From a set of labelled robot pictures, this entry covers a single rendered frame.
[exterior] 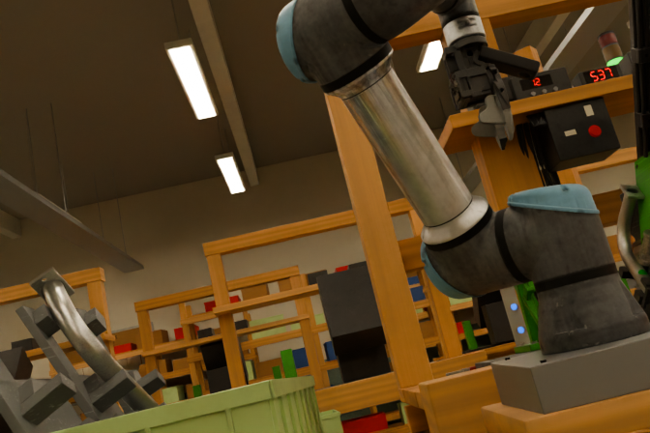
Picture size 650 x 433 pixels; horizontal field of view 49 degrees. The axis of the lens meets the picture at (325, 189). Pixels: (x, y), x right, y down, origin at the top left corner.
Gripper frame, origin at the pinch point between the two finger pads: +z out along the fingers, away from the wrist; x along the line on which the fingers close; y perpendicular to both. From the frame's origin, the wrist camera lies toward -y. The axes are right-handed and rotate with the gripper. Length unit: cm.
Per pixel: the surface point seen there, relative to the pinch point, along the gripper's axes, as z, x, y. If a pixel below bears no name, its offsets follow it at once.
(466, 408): 44.9, -5.0, 20.2
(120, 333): -107, -1017, 355
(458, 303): -26, -962, -171
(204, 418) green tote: 35, 53, 55
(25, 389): 28, 40, 77
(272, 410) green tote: 36, 53, 48
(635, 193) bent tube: 10, -36, -37
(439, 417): 45, -5, 25
